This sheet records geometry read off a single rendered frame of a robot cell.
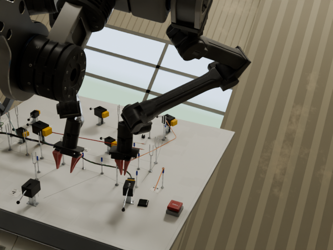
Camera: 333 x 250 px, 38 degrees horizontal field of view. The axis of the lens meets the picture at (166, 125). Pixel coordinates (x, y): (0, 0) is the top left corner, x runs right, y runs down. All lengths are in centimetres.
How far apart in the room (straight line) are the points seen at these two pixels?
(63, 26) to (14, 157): 124
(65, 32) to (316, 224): 295
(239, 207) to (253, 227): 18
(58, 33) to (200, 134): 145
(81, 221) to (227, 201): 199
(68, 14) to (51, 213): 99
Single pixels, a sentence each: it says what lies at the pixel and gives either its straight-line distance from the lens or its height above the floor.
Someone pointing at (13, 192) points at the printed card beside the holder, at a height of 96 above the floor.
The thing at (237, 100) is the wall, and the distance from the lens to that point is 406.
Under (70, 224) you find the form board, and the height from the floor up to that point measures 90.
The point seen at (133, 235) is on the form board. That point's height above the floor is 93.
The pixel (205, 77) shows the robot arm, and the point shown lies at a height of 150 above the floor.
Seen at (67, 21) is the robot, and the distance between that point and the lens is 120.
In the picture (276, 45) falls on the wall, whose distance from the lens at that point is 437.
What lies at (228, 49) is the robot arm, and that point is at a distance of 162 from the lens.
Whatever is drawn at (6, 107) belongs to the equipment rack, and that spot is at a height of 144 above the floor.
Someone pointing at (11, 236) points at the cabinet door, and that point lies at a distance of 203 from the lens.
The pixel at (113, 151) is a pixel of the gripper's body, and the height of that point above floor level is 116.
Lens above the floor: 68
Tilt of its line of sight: 21 degrees up
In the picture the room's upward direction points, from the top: 21 degrees clockwise
